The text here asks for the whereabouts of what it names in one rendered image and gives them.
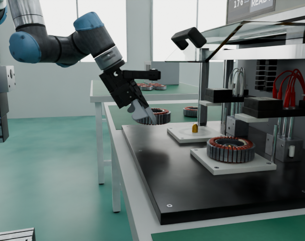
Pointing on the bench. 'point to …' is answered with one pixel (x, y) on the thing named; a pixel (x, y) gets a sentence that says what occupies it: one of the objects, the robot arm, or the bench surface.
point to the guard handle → (182, 44)
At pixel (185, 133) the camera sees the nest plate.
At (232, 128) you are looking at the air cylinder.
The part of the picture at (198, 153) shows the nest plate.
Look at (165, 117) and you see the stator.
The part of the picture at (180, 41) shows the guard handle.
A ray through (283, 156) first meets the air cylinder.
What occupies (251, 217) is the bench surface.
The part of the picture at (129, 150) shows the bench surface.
